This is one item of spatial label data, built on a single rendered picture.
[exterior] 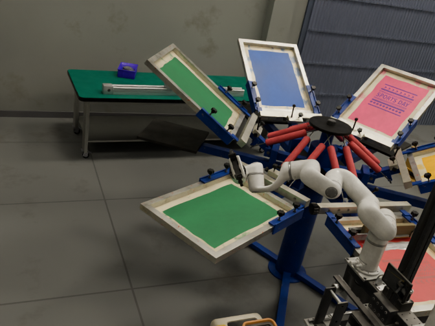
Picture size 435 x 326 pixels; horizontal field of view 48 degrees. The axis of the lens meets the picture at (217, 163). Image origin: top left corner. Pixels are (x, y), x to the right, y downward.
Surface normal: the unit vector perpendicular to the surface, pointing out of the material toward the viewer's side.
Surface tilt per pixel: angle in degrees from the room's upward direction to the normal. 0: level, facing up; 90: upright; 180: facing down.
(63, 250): 0
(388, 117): 32
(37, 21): 90
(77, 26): 90
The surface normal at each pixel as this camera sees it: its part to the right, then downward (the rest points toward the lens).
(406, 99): -0.21, -0.62
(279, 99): 0.30, -0.49
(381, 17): 0.35, 0.48
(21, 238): 0.17, -0.88
